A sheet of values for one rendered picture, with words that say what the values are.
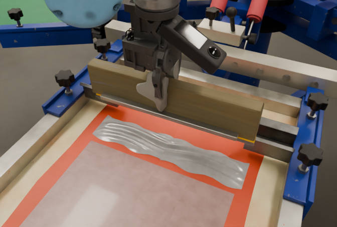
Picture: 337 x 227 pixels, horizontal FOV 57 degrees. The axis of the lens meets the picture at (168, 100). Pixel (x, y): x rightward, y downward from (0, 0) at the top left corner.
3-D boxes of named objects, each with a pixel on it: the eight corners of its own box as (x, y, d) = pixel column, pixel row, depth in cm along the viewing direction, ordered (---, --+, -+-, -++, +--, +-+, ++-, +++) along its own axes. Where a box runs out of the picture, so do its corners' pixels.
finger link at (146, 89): (140, 103, 63) (141, 63, 58) (167, 111, 62) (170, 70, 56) (133, 111, 61) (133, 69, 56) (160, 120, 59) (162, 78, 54)
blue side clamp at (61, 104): (64, 132, 76) (58, 111, 71) (48, 126, 78) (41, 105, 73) (126, 66, 96) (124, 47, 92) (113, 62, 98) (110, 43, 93)
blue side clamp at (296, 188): (302, 222, 59) (314, 202, 54) (275, 212, 61) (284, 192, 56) (316, 119, 79) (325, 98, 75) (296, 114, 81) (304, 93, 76)
